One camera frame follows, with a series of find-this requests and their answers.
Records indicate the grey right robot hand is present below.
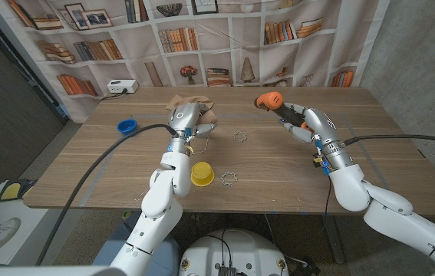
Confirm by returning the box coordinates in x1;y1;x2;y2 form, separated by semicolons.
280;102;341;146

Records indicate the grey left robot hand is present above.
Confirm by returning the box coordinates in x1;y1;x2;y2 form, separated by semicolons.
166;101;218;141

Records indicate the orange black electric screwdriver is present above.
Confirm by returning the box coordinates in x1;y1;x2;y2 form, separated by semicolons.
254;91;314;132

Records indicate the blue plastic cup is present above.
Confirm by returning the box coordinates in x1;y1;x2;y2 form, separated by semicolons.
117;118;138;136

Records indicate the yellow plastic cup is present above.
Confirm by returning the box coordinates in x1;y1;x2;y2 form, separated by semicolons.
190;161;216;188

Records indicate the printed bookshelf backdrop cloth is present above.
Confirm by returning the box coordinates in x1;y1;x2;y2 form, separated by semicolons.
0;0;391;124

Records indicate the white power adapter box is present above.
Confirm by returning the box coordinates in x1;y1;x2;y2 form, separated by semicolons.
107;79;140;94

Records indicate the grey table leg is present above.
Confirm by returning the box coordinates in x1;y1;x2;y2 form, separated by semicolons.
322;214;347;265

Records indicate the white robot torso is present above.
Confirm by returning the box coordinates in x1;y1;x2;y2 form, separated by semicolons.
178;228;290;276

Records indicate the yellow black pad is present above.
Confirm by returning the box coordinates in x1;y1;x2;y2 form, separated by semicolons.
0;178;38;202

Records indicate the white platform board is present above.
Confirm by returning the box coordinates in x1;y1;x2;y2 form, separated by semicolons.
0;179;68;268

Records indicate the black power strip cord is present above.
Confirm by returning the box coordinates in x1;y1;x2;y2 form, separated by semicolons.
100;88;128;101

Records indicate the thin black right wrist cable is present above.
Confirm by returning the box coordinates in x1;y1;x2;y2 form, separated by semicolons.
322;174;333;227

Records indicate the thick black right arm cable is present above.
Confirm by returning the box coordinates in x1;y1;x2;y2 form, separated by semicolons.
343;133;435;150

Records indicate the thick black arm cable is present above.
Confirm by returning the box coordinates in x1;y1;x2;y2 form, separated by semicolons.
343;133;435;150
35;123;179;266

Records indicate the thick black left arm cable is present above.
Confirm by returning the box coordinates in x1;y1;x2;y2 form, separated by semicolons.
35;123;179;266

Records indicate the black torso cable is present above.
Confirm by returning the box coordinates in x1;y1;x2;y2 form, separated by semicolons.
196;228;233;268

